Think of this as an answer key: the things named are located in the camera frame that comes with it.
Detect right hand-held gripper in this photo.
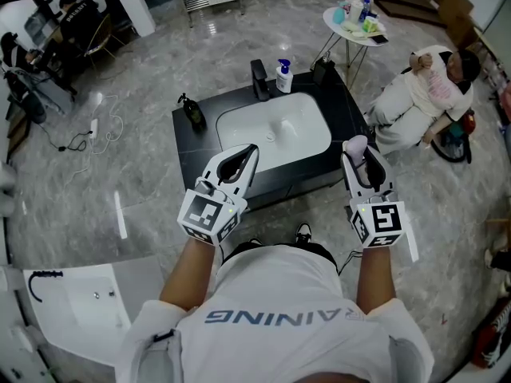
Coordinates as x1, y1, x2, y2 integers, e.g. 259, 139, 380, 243
339, 145, 406, 250

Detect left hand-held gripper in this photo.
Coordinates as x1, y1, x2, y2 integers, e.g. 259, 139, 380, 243
176, 143, 260, 248

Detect person's left forearm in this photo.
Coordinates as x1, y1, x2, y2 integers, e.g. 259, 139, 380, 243
158, 236, 220, 311

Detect person's right forearm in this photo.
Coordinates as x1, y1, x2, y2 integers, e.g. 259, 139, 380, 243
355, 247, 397, 318

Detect black vanity cabinet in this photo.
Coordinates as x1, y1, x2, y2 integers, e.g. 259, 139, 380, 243
171, 69, 378, 211

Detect dark pump bottle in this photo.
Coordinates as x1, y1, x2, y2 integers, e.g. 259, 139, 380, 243
176, 92, 208, 129

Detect white sink basin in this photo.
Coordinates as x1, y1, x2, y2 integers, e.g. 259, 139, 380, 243
216, 93, 333, 174

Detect person's right shoe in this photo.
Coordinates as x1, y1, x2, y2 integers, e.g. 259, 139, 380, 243
295, 222, 313, 245

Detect black shorts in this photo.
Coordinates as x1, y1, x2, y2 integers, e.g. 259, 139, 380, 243
222, 240, 340, 277

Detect red and teal vacuum cleaner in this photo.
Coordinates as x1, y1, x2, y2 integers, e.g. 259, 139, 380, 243
430, 109, 478, 165

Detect white pump bottle blue top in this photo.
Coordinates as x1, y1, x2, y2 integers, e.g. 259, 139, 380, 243
275, 57, 295, 94

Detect black square pump dispenser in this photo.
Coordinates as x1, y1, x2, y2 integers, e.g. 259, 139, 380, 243
311, 50, 337, 88

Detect white soft pack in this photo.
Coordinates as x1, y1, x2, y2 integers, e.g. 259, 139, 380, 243
339, 19, 370, 40

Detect round white side table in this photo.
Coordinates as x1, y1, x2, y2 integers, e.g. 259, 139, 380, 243
322, 5, 391, 84

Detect white printed T-shirt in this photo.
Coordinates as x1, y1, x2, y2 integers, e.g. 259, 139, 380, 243
118, 243, 435, 383

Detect black step platform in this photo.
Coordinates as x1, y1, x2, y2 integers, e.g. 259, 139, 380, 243
364, 0, 449, 28

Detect large cardboard box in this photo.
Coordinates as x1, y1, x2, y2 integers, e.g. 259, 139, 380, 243
436, 0, 482, 49

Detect white washbasin unit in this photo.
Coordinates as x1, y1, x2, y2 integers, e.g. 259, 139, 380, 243
22, 253, 163, 378

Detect red patterned bag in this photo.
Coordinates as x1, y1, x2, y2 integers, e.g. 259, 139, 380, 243
471, 294, 511, 371

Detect black desk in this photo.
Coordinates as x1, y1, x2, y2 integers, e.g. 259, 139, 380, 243
23, 34, 79, 99

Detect black curved faucet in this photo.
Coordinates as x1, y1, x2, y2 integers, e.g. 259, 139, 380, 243
26, 270, 65, 305

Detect clear glass tank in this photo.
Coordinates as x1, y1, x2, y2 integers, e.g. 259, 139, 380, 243
23, 8, 53, 44

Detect thin black cable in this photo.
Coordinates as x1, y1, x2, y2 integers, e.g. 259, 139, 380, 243
336, 249, 362, 277

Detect white cable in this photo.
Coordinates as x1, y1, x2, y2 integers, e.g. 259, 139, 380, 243
58, 93, 125, 176

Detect black cable with plug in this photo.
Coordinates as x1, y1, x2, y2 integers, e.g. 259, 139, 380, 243
38, 127, 95, 154

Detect gold wire chair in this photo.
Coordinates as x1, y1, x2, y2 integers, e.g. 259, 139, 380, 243
82, 13, 121, 62

